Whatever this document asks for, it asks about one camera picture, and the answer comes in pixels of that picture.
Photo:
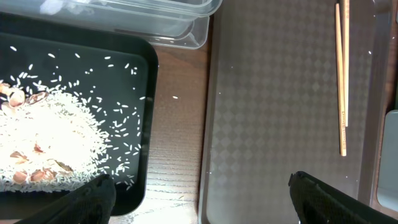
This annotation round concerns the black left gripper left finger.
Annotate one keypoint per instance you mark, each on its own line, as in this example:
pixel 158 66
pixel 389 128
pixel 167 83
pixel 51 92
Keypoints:
pixel 92 203

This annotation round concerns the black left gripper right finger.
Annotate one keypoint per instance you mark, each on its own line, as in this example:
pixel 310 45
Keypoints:
pixel 316 202

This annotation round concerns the rice and shell waste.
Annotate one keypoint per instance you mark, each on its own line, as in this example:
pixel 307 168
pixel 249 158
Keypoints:
pixel 50 140

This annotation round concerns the wooden chopstick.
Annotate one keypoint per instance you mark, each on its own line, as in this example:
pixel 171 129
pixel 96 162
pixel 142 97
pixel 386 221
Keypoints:
pixel 340 82
pixel 344 5

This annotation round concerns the dark brown serving tray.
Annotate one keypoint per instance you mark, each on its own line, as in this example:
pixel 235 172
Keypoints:
pixel 273 105

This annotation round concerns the black tray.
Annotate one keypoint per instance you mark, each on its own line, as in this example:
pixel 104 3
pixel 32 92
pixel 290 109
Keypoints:
pixel 114 75

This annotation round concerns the clear plastic bin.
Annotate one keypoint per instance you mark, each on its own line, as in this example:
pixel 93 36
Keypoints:
pixel 171 23

